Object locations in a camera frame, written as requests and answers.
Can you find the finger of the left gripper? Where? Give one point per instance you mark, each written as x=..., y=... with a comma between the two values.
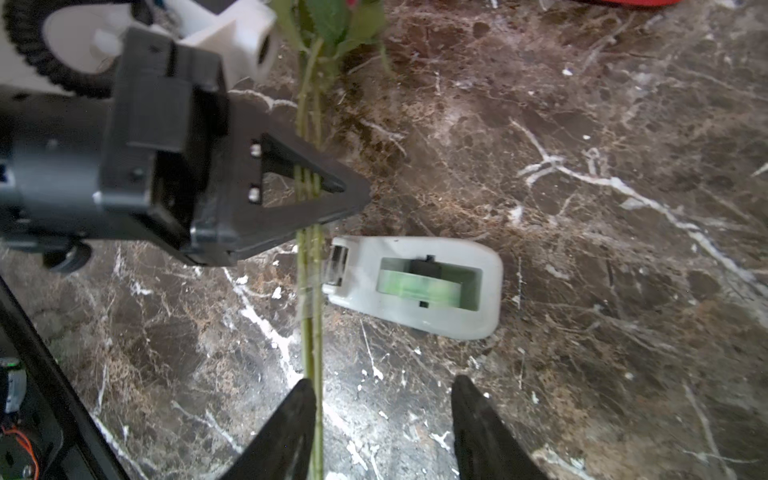
x=265, y=184

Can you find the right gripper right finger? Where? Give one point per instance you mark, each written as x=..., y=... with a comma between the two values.
x=484, y=446

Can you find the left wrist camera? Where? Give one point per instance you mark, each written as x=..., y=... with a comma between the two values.
x=244, y=34

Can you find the white tape dispenser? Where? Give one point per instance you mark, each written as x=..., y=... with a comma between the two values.
x=355, y=263

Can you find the clear tape roll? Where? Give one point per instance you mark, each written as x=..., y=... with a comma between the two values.
x=420, y=288

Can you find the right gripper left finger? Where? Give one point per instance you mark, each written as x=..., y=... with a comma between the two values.
x=282, y=448

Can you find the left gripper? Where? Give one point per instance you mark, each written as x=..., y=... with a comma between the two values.
x=133, y=167

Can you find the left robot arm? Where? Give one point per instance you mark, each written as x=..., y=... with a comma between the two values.
x=77, y=45

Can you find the peach rose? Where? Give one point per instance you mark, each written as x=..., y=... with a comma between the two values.
x=316, y=237

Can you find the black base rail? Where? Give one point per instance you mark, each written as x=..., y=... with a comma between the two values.
x=46, y=431

